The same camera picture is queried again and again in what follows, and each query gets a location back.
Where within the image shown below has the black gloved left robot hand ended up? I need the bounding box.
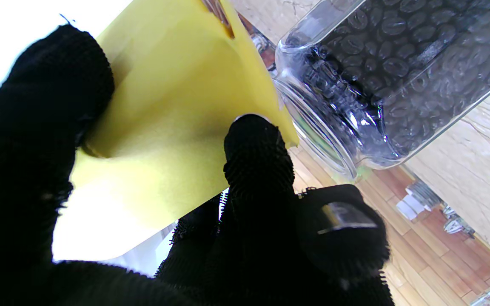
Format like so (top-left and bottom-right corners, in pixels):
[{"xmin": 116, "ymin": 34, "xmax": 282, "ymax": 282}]
[{"xmin": 0, "ymin": 25, "xmax": 395, "ymax": 306}]

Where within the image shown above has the yellow coffee jar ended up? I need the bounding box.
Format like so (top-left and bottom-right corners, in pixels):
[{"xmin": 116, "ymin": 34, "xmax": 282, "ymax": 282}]
[{"xmin": 51, "ymin": 0, "xmax": 300, "ymax": 262}]

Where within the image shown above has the glass jar with coffee beans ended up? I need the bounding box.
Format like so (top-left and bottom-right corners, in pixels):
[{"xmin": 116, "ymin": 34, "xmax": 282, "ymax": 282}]
[{"xmin": 273, "ymin": 0, "xmax": 490, "ymax": 181}]

